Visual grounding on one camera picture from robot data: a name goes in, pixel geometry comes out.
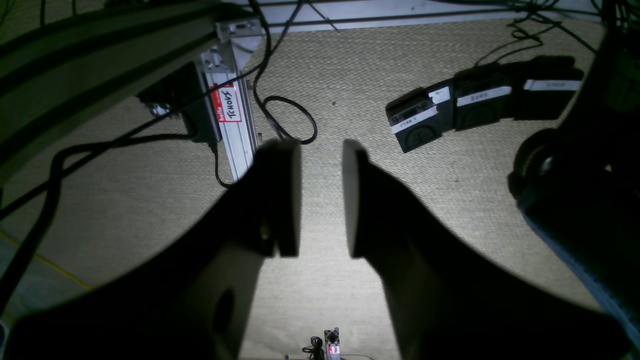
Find black cable on floor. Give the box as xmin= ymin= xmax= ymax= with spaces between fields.
xmin=0 ymin=0 xmax=319 ymax=311

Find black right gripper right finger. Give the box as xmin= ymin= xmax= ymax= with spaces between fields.
xmin=342 ymin=139 xmax=632 ymax=360

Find aluminium frame post with label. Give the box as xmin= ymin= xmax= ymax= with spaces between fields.
xmin=199 ymin=16 xmax=263 ymax=181

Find black boxes with white labels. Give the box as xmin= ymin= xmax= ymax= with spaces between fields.
xmin=385 ymin=55 xmax=585 ymax=153

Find black chair base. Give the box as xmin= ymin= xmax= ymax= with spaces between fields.
xmin=508 ymin=29 xmax=639 ymax=349

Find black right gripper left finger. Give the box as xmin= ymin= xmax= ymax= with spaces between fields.
xmin=5 ymin=140 xmax=302 ymax=360

